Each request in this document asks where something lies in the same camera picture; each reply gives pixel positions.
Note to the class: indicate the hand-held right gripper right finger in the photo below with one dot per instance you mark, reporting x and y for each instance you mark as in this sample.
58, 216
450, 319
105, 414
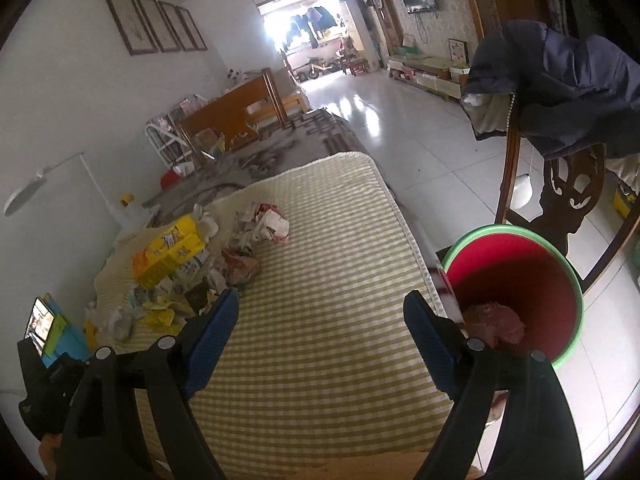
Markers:
425, 340

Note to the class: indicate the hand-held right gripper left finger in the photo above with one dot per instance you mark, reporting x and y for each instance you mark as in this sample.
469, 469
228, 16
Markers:
210, 340

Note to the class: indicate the red bin with green rim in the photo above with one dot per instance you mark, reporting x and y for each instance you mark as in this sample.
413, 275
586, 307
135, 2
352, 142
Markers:
500, 270

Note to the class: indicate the blue green box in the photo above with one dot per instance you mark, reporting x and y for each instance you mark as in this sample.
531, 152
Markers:
67, 342

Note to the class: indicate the pink crumpled paper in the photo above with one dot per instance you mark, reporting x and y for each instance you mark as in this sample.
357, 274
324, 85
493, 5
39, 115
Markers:
492, 325

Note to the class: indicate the pile of crumpled wrappers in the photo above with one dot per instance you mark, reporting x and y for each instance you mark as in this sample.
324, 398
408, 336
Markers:
150, 305

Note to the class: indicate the smartphone with lit screen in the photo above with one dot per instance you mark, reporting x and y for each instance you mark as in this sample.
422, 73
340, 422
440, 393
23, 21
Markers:
39, 322

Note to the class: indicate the brown crumpled paper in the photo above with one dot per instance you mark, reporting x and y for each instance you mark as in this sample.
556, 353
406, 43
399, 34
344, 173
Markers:
240, 266

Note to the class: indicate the yellow snack package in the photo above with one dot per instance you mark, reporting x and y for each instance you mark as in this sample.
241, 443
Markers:
170, 250

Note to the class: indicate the green white striped mat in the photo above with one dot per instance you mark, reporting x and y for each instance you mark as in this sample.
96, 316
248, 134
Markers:
325, 270

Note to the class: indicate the red white crumpled wrapper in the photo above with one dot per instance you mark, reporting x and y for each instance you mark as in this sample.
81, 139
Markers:
272, 225

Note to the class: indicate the carved wooden chair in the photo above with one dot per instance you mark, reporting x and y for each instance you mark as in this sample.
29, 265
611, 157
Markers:
570, 200

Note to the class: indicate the white desk lamp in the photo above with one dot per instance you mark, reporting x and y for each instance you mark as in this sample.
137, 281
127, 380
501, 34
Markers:
25, 192

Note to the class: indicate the grey patterned blanket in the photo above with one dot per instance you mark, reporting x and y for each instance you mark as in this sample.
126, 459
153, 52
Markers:
300, 140

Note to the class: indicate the yellow box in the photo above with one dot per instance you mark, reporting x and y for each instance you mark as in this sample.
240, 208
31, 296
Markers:
622, 202

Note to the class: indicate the low television cabinet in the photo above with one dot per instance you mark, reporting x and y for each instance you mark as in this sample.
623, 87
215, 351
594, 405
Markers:
430, 77

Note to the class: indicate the red stool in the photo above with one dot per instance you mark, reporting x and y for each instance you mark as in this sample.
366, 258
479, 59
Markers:
356, 66

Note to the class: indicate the small black framed picture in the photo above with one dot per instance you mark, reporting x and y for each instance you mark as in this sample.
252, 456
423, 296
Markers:
457, 51

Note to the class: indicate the blue padded jacket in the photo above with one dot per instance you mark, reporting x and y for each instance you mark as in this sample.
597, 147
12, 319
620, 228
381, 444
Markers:
565, 80

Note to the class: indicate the hanging dark clothes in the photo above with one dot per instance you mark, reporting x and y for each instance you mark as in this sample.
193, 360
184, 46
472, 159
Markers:
312, 22

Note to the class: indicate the dark framed wall picture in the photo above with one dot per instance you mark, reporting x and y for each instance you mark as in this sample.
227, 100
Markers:
192, 29
179, 26
157, 22
130, 20

